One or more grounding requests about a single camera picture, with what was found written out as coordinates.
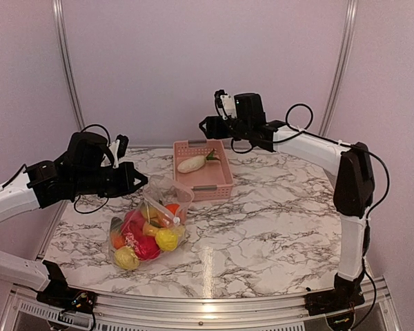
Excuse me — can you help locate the orange fake pumpkin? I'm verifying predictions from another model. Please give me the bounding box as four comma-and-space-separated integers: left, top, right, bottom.
165, 203, 186, 223

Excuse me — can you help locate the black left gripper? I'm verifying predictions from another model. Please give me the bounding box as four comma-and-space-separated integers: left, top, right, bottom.
72, 160, 148, 198

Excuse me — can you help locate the aluminium frame post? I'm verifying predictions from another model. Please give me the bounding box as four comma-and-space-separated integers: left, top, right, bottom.
52, 0, 86, 130
319, 0, 359, 136

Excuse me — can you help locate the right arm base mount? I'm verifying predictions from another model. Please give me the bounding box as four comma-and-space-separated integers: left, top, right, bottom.
304, 289, 365, 316

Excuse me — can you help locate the front aluminium rail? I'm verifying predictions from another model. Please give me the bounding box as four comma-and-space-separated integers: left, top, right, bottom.
0, 277, 402, 330

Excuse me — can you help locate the pale yellow fake fruit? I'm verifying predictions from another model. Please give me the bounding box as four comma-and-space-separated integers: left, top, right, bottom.
114, 246, 140, 270

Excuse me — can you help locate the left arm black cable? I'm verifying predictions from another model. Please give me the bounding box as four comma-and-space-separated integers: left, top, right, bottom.
0, 123, 125, 214

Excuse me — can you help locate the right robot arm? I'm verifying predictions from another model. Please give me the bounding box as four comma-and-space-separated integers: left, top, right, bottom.
199, 90, 375, 309

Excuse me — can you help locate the pink perforated plastic basket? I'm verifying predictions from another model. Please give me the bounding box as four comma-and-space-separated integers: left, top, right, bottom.
173, 139, 234, 201

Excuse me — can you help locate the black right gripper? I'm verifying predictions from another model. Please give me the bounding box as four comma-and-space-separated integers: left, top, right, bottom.
199, 116, 250, 141

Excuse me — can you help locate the right aluminium frame post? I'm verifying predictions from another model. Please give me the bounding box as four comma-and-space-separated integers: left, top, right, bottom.
319, 0, 359, 136

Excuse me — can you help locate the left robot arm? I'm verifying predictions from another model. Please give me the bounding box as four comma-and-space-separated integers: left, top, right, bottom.
0, 132, 148, 307

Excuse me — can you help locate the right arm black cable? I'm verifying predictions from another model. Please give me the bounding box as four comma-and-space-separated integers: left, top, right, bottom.
227, 103, 391, 277

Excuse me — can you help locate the clear zip top bag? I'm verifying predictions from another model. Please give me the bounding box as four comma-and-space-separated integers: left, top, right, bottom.
108, 175, 194, 270

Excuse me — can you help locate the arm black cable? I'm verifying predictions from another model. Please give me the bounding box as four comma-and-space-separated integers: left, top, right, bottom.
227, 103, 391, 277
0, 123, 125, 214

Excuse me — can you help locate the left aluminium frame post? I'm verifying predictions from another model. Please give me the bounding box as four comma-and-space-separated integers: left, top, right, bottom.
52, 0, 86, 130

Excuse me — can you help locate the yellow fake lemon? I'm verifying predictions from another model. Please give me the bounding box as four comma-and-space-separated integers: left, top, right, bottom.
155, 228, 179, 252

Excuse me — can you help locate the red fake pepper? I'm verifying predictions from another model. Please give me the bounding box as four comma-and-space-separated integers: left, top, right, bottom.
123, 231, 161, 261

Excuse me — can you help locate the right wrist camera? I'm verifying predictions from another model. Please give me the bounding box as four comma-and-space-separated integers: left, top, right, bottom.
214, 90, 237, 120

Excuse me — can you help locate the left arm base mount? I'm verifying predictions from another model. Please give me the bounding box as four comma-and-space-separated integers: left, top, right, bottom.
37, 261, 97, 314

